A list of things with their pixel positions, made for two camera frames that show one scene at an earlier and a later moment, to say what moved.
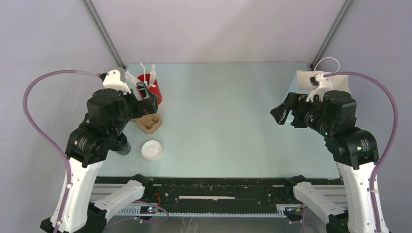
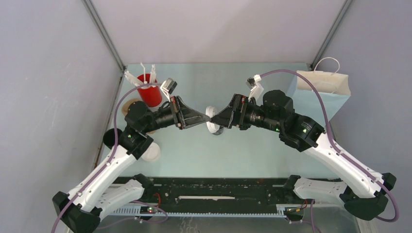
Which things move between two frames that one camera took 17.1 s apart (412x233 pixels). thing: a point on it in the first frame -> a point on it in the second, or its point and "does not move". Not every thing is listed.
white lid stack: [151, 150] does not move
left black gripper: [148, 105] -> [184, 116]
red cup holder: [156, 90] does not move
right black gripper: [296, 101] -> [240, 106]
